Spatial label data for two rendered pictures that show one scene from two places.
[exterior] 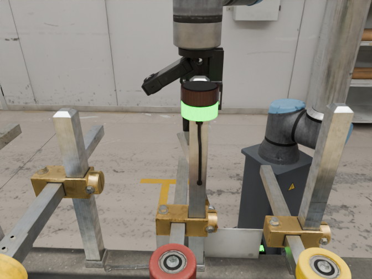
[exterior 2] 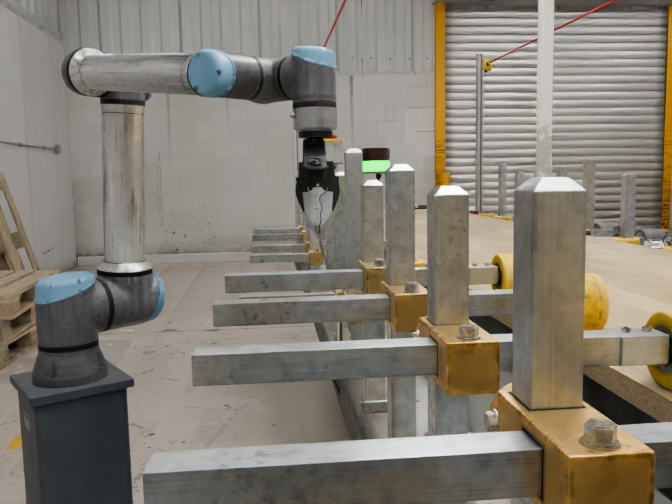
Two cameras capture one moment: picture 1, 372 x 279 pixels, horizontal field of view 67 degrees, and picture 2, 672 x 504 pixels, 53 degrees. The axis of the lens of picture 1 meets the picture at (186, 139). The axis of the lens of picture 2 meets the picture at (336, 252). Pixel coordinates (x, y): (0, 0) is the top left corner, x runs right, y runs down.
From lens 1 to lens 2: 1.58 m
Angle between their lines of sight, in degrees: 94
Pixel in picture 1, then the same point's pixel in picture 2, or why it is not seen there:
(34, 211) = not seen: hidden behind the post
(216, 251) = not seen: hidden behind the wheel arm
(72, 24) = not seen: outside the picture
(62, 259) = (383, 426)
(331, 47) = (131, 174)
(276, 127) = (84, 315)
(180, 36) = (332, 118)
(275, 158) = (97, 369)
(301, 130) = (121, 299)
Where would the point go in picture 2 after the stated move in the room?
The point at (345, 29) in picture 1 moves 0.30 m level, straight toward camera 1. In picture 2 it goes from (140, 151) to (239, 147)
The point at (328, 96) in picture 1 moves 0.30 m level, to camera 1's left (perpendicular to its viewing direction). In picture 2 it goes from (139, 236) to (121, 248)
